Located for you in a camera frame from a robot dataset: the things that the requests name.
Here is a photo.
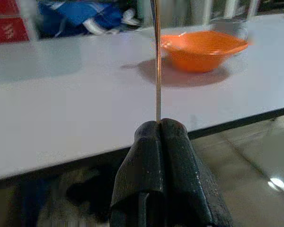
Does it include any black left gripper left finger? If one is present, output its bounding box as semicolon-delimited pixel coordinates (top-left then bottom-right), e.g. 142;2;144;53
109;120;167;227

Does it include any blue and white bag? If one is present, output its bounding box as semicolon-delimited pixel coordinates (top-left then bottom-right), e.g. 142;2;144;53
37;0;142;36

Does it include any orange plastic bowl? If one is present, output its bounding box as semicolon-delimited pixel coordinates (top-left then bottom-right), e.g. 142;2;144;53
160;30;249;73

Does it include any clear glass cup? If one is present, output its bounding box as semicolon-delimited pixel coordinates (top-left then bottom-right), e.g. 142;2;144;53
209;17;249;41

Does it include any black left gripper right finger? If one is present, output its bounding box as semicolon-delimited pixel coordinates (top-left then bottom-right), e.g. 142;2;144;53
160;119;234;227

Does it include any silver metal fork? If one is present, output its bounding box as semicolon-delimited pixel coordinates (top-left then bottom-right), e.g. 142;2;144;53
150;0;163;124

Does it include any red box with white print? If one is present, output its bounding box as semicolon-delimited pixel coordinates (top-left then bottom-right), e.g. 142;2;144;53
0;0;30;44

